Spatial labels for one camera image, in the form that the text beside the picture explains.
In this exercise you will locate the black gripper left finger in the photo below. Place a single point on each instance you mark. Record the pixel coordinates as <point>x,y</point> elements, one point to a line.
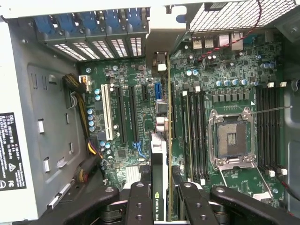
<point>140,206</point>

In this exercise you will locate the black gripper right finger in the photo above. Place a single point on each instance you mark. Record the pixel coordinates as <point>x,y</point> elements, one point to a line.
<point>194,208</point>

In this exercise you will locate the silver chipset heatsink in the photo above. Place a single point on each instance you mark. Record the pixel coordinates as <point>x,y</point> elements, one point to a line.
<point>132,174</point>

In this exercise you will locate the metal socket cover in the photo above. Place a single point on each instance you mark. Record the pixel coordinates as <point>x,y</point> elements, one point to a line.
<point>234,166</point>

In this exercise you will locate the CPU socket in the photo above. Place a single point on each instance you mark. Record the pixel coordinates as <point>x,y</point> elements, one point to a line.
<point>230,140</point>

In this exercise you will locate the white expansion slot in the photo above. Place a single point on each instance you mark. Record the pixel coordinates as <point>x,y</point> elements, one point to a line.
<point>106,112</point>

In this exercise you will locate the blue expansion slot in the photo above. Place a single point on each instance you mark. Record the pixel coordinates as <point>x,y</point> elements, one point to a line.
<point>158,91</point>

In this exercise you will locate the thin metal locking lever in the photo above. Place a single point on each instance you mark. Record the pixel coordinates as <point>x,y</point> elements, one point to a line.
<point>269,110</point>

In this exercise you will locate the green motherboard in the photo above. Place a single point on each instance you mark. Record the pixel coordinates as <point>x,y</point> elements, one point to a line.
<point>234,77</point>

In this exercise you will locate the open black PC case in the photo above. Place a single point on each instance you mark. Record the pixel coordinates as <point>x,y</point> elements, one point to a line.
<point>47,105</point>

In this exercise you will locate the grey power supply unit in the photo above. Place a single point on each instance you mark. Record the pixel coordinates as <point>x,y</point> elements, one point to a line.
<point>14,93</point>

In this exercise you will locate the metal fan grille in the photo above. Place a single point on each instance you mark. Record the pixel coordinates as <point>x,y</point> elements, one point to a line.
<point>234,16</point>

